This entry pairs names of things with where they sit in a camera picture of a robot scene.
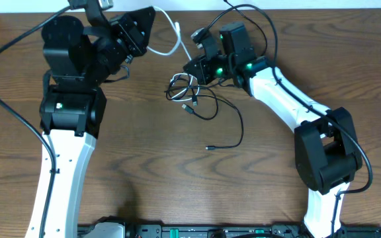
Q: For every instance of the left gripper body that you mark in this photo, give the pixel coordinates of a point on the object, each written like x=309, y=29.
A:
x=123, y=31

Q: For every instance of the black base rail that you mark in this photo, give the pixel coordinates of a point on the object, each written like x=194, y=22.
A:
x=112, y=229

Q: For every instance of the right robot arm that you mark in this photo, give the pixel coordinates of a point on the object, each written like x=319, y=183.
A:
x=325, y=155

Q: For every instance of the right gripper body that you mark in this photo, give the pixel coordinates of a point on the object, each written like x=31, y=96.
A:
x=211, y=69

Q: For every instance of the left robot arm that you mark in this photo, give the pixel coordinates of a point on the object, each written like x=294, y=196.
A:
x=81, y=59

